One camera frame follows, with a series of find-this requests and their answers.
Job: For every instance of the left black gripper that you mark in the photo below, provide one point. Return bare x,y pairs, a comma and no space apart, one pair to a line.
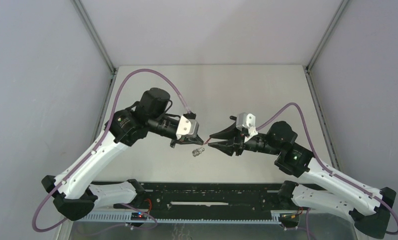
186,140

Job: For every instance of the red handled keyring holder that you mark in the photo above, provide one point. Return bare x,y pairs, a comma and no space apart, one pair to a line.
198,151

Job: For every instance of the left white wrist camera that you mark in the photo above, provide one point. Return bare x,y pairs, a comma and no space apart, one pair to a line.
187,128

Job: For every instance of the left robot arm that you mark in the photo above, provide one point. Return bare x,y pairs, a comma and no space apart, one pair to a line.
75,195

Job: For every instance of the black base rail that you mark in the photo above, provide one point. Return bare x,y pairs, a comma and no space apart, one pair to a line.
226,201

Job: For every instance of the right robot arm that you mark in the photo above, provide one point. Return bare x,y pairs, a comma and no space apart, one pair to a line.
366,207

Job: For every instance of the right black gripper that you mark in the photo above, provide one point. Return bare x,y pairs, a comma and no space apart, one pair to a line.
236,144

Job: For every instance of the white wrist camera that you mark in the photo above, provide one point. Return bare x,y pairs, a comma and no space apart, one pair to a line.
246,124
187,128

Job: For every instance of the white slotted cable duct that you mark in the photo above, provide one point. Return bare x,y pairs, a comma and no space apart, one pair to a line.
132,217

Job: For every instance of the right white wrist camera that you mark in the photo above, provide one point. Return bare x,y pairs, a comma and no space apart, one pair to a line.
246,124

